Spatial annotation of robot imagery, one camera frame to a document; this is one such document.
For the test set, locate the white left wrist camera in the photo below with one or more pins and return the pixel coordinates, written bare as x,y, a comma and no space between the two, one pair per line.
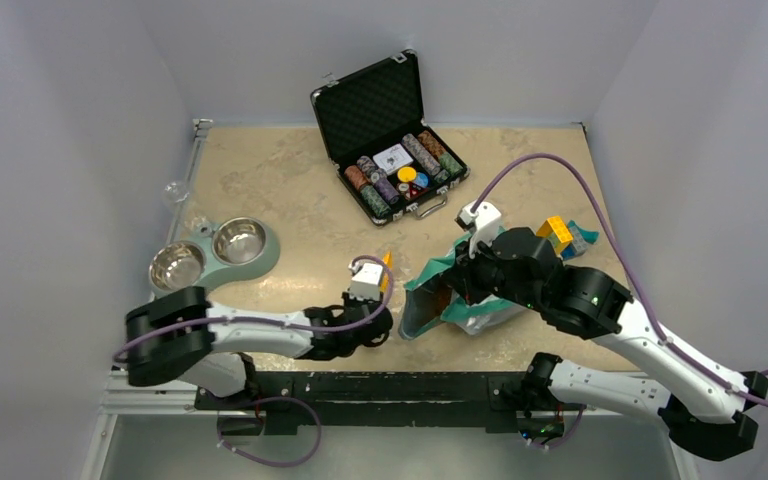
366,280

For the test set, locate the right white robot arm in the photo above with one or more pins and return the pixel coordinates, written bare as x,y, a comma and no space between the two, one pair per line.
700,404

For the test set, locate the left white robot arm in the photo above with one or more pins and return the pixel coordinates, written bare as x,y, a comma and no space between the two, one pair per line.
185,337

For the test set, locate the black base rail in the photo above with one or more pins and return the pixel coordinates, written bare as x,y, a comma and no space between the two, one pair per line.
496,402

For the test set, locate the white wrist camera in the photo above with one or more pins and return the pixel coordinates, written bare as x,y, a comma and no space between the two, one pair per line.
366,280
483,221

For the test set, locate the toy brick block stack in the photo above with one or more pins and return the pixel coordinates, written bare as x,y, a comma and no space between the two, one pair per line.
566,237

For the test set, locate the clear glass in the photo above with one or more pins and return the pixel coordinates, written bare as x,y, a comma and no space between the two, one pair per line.
175,194

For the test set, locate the green dog food bag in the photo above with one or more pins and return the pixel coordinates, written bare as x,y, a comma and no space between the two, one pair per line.
429,303

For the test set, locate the yellow plastic scoop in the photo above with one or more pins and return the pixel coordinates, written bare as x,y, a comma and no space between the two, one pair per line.
388,261

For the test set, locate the black poker chip case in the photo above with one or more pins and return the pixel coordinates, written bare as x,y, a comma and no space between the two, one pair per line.
385,153

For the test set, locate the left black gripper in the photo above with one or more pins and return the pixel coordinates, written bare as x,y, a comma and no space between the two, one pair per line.
347,301

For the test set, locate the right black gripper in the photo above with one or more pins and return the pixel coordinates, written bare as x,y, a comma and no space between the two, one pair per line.
465,270

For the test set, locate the green double pet bowl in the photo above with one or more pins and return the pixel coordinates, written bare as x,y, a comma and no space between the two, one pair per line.
240,249

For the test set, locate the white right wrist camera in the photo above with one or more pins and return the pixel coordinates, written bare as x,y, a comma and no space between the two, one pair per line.
483,221

